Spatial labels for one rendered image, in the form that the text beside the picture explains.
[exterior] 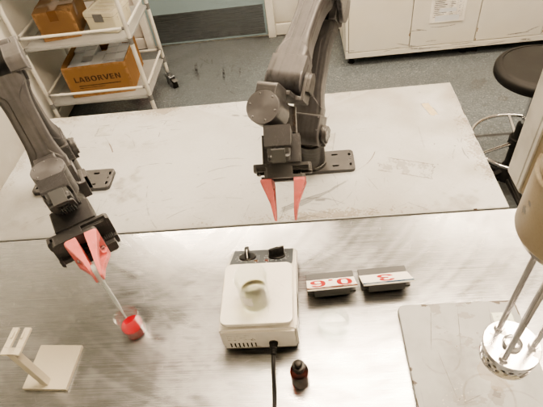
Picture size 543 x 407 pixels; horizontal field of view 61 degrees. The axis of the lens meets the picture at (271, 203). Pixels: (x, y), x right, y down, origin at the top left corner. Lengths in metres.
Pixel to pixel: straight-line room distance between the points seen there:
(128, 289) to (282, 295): 0.34
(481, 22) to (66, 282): 2.88
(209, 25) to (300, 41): 2.89
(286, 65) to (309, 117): 0.18
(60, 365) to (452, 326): 0.68
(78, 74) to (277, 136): 2.39
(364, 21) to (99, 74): 1.65
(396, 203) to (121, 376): 0.64
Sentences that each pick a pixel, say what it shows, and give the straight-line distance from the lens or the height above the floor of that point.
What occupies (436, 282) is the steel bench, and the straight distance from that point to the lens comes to 0.91.
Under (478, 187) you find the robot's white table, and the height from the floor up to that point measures 0.90.
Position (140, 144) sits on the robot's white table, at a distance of 1.30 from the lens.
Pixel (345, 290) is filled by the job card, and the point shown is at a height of 0.92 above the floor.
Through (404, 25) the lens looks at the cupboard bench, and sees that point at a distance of 3.19.
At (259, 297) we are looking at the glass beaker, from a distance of 0.73.
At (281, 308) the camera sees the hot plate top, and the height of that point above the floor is 0.99.
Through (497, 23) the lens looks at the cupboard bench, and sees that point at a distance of 3.38.
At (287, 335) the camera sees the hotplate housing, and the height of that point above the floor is 0.95.
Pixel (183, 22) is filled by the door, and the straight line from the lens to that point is 3.77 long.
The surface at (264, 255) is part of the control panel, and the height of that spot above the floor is 0.95.
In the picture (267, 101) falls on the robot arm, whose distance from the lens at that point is 0.75.
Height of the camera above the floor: 1.64
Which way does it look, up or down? 46 degrees down
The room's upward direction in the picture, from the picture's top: 9 degrees counter-clockwise
